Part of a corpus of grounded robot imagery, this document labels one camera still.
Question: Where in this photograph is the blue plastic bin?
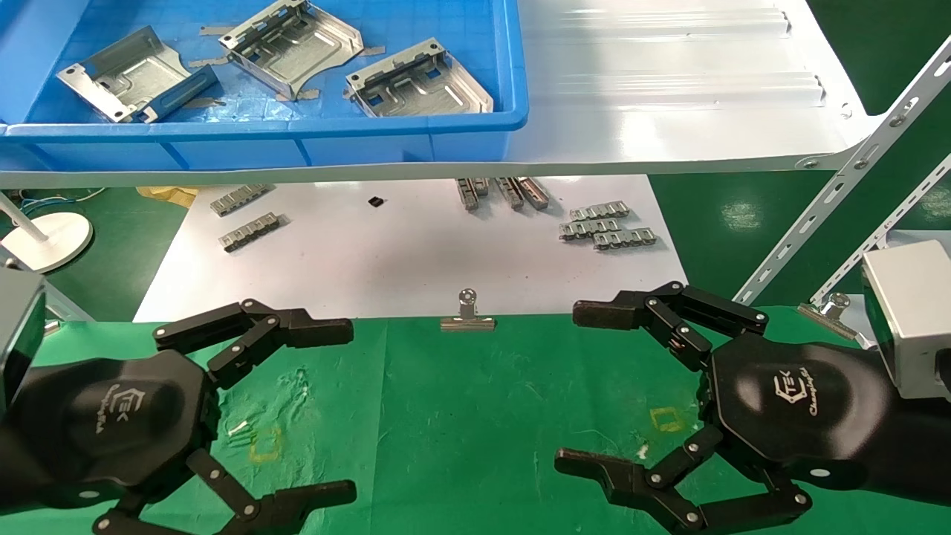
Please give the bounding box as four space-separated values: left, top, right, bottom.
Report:
0 0 530 173

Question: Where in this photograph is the yellow plastic bag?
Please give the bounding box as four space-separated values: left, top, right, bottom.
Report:
136 186 200 209

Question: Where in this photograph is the white metal shelf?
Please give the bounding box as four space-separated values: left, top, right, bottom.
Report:
0 0 889 190

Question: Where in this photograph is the silver binder clip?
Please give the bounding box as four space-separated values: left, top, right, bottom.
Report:
440 288 496 332
797 292 866 343

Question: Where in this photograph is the grey metal upright post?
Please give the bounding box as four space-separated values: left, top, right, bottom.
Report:
45 279 96 322

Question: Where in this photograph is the green cloth mat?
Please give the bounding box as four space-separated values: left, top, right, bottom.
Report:
0 305 951 535

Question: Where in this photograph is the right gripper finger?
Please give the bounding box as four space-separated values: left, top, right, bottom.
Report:
554 424 813 534
572 281 770 372

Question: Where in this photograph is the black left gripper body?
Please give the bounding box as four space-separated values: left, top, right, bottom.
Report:
30 349 221 512

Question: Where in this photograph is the white perforated angle bar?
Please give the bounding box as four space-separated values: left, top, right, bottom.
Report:
808 152 951 305
732 53 951 307

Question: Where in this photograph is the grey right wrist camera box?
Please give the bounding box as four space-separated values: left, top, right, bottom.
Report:
862 239 951 402

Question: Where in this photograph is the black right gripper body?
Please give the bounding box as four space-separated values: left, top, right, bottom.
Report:
702 332 892 491

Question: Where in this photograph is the galvanized sheet metal bracket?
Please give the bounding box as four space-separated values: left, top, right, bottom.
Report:
218 0 365 101
345 38 495 118
56 26 220 124

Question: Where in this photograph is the white lamp stand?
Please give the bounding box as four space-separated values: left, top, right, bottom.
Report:
0 192 94 274

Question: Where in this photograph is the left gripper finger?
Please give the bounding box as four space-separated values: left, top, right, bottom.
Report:
93 448 357 535
154 299 354 389

